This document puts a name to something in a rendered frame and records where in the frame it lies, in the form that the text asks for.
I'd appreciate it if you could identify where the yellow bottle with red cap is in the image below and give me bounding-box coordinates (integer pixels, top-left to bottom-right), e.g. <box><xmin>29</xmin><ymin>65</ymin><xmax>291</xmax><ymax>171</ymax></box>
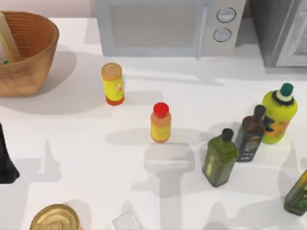
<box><xmin>150</xmin><ymin>103</ymin><xmax>172</xmax><ymax>144</ymax></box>

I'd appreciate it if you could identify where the yellow can with orange base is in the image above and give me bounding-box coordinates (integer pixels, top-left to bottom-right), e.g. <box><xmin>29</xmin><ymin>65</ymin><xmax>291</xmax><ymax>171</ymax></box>
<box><xmin>101</xmin><ymin>62</ymin><xmax>126</xmax><ymax>106</ymax></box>

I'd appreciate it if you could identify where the green square oil bottle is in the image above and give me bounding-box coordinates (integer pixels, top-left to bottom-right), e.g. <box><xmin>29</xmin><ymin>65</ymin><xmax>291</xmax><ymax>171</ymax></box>
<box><xmin>201</xmin><ymin>128</ymin><xmax>239</xmax><ymax>188</ymax></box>

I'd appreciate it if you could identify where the pale microwave oven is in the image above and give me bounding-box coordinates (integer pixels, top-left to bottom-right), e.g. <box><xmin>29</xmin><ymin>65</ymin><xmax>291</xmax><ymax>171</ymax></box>
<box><xmin>94</xmin><ymin>0</ymin><xmax>247</xmax><ymax>61</ymax></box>

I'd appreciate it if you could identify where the dark brown bottle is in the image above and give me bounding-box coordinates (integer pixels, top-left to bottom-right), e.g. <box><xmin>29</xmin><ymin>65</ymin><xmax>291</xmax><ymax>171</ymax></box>
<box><xmin>234</xmin><ymin>104</ymin><xmax>267</xmax><ymax>163</ymax></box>

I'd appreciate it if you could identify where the microwave knob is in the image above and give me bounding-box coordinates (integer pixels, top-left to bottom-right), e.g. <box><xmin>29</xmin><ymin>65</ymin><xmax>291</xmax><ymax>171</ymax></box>
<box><xmin>213</xmin><ymin>27</ymin><xmax>232</xmax><ymax>43</ymax></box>
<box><xmin>216</xmin><ymin>7</ymin><xmax>237</xmax><ymax>23</ymax></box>

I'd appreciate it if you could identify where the yellow bottle with green cap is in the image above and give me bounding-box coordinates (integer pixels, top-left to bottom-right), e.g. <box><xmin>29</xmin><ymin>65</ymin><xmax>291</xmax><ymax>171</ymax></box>
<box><xmin>261</xmin><ymin>82</ymin><xmax>298</xmax><ymax>145</ymax></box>

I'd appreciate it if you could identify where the brown woven basket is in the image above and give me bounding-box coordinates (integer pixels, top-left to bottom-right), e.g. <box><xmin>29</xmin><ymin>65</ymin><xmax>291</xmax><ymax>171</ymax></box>
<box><xmin>0</xmin><ymin>11</ymin><xmax>60</xmax><ymax>98</ymax></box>

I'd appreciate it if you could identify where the gold-lidded can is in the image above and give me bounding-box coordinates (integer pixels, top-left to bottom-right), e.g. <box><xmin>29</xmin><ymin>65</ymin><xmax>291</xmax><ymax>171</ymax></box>
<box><xmin>29</xmin><ymin>204</ymin><xmax>82</xmax><ymax>230</ymax></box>

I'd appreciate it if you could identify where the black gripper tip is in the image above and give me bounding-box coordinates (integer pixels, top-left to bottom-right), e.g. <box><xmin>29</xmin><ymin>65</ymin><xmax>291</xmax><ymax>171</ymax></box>
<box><xmin>0</xmin><ymin>123</ymin><xmax>20</xmax><ymax>184</ymax></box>

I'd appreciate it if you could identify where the beige box in basket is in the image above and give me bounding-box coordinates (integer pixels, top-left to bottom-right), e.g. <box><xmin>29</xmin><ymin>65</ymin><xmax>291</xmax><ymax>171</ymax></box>
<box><xmin>0</xmin><ymin>12</ymin><xmax>21</xmax><ymax>65</ymax></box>

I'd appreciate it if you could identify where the green bottle with yellow label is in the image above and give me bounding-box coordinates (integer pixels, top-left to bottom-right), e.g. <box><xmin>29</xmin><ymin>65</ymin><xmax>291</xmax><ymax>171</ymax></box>
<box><xmin>283</xmin><ymin>169</ymin><xmax>307</xmax><ymax>217</ymax></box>

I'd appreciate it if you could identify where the microwave door handle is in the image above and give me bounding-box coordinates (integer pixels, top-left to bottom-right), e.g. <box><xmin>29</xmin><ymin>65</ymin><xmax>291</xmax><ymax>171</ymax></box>
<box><xmin>196</xmin><ymin>5</ymin><xmax>207</xmax><ymax>60</ymax></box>

